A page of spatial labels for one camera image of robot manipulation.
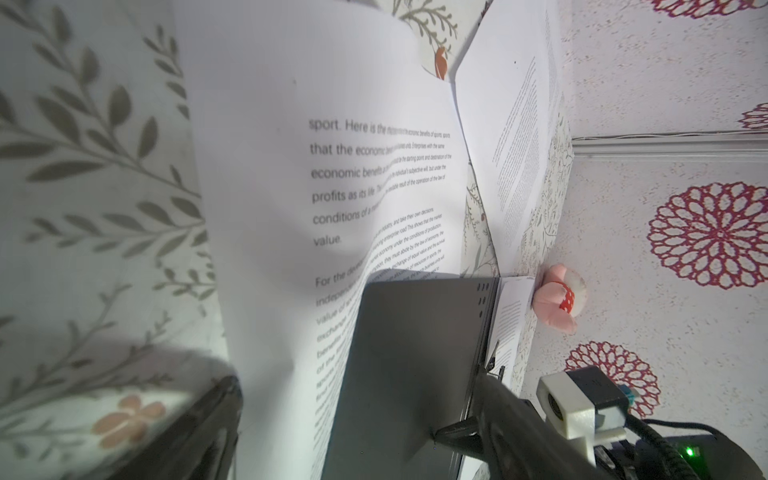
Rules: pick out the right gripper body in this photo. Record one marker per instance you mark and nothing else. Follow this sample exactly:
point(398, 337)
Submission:
point(709, 456)

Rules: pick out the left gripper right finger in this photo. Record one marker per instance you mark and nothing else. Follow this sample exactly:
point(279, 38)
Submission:
point(509, 435)

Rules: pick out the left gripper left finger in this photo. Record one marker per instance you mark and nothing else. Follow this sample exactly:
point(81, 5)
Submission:
point(200, 444)

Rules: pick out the blue black folder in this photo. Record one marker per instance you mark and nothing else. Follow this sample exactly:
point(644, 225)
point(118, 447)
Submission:
point(415, 351)

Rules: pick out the printed paper sheet back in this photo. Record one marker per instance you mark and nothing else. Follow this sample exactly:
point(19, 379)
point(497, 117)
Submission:
point(508, 87)

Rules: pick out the pink plush toy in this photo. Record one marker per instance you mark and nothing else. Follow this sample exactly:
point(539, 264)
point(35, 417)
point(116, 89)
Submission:
point(560, 299)

